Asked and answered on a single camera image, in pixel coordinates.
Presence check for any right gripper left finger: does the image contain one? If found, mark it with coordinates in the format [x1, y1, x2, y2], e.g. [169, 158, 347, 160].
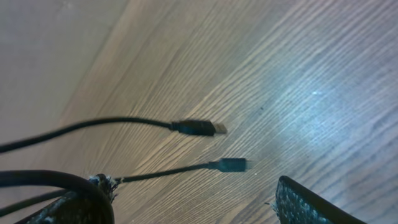
[16, 174, 119, 224]

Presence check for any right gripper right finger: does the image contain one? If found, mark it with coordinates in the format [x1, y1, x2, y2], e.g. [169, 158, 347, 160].
[270, 175, 364, 224]

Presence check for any black USB cable short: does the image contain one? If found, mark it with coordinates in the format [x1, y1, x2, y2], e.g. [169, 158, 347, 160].
[1, 158, 251, 217]

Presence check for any black USB cable long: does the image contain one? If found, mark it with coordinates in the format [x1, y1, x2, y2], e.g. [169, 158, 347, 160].
[1, 117, 228, 154]

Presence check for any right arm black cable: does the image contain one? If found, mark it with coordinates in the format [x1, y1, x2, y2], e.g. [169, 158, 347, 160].
[0, 169, 116, 224]

